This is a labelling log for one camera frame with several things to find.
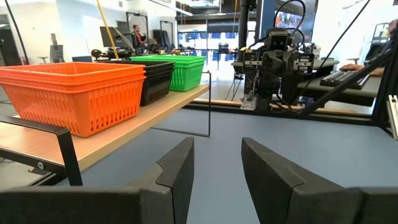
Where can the silver metal bracket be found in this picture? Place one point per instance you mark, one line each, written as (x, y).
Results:
(248, 104)

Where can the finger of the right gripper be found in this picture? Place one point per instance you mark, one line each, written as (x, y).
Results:
(252, 62)
(304, 63)

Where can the person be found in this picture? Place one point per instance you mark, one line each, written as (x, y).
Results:
(137, 34)
(392, 29)

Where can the black plastic basket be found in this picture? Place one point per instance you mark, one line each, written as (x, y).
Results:
(164, 69)
(155, 90)
(140, 63)

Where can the silver aluminium bar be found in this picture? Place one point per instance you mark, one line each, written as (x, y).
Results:
(393, 115)

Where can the dark grey desk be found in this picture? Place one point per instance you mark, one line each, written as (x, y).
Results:
(342, 93)

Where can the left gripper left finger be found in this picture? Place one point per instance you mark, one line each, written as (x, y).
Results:
(168, 186)

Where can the black keyboard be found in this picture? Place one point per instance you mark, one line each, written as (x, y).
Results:
(342, 77)

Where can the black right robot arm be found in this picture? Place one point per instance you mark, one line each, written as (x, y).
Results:
(267, 90)

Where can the black computer monitor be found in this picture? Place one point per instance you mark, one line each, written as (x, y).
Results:
(113, 37)

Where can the blue table mat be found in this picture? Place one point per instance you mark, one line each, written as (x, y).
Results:
(280, 140)

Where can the black cabinet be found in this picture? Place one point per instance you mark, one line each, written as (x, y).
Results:
(7, 46)

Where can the black pillar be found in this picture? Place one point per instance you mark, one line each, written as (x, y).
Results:
(244, 25)

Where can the green plastic basket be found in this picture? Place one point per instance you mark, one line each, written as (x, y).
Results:
(168, 58)
(186, 79)
(192, 64)

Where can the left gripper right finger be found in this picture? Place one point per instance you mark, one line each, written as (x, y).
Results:
(273, 186)

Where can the person's hand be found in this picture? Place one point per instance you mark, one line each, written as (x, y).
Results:
(349, 67)

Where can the red-orange plastic basket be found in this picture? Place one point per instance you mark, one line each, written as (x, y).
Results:
(77, 109)
(81, 84)
(77, 68)

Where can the wooden shelf with black legs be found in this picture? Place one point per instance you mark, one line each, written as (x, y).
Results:
(124, 124)

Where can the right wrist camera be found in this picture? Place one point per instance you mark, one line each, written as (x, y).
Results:
(279, 41)

